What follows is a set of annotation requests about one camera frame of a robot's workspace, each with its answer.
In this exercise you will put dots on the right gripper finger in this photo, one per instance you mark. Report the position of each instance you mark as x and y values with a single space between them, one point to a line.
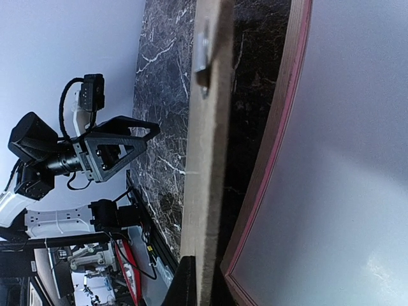
182 290

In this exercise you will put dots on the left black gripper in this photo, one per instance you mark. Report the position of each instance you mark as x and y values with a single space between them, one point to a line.
41 155

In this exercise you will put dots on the brown cardboard backing board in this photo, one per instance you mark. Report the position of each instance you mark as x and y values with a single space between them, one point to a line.
206 146

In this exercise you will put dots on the photo print white border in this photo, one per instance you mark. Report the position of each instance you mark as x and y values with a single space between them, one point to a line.
330 224

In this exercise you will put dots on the pink wooden picture frame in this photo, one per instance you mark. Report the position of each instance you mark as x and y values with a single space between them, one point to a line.
268 50

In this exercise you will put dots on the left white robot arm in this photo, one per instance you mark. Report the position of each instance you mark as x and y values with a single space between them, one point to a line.
19 224

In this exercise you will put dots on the silver metal turn clip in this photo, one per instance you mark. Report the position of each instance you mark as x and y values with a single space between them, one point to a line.
201 61

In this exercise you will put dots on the black front table rail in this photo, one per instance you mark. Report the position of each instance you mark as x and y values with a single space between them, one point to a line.
159 253

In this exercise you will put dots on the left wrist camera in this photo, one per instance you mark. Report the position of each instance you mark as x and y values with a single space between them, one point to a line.
89 99

